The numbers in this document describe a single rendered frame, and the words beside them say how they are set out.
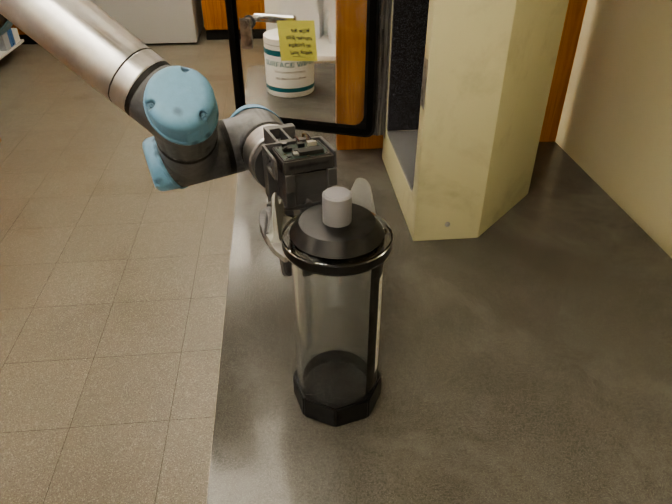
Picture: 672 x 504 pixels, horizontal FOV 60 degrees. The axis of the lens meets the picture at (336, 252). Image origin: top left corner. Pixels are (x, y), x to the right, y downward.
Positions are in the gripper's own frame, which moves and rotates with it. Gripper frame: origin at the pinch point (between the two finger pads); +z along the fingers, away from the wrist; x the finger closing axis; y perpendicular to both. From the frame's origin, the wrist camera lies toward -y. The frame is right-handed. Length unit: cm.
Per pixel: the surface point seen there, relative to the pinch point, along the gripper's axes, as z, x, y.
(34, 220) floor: -240, -70, -98
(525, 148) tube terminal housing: -30, 46, -7
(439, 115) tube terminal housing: -25.1, 25.5, 3.3
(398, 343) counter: -6.1, 10.5, -19.8
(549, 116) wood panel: -53, 69, -11
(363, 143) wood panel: -64, 30, -15
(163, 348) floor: -128, -22, -106
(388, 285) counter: -17.8, 14.5, -19.0
